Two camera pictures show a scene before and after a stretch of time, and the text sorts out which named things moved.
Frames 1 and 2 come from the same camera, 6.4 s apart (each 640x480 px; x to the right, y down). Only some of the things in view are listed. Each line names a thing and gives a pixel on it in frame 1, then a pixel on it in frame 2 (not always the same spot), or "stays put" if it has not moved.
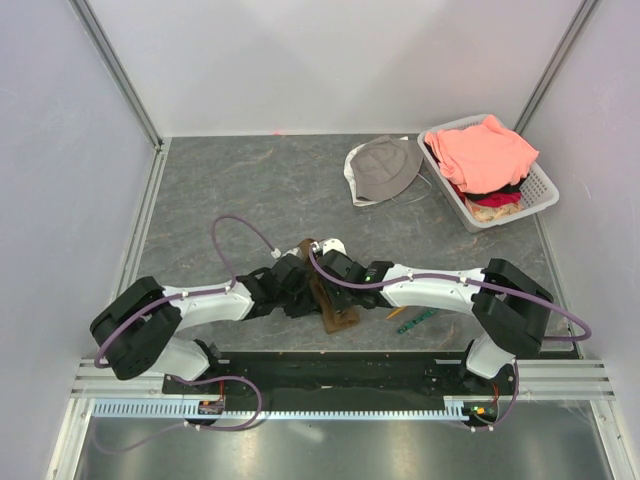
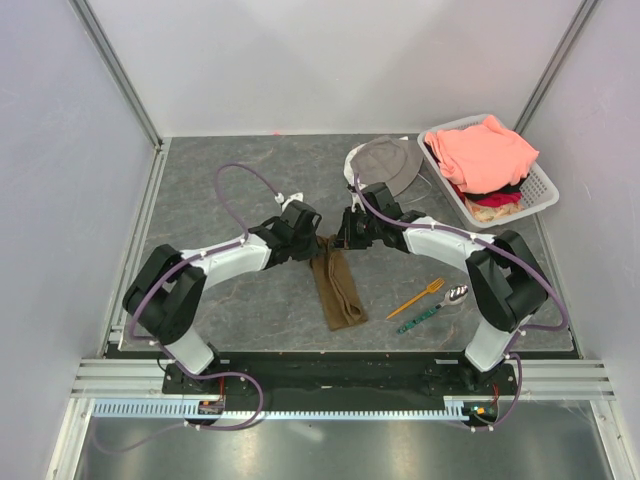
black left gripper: [307, 305] to [313, 249]
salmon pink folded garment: [483, 156] stays put
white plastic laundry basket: [538, 192] stays put
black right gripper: [339, 305] to [345, 238]
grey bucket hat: [377, 169] stays put
